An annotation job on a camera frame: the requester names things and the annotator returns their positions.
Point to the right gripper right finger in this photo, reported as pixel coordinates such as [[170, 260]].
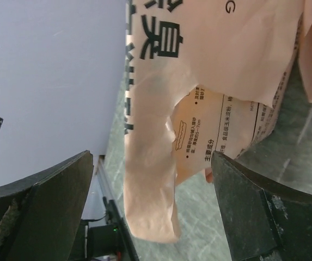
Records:
[[262, 219]]

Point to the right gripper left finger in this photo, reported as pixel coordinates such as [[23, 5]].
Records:
[[40, 214]]

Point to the peach cat litter bag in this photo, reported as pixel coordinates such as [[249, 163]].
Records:
[[201, 76]]

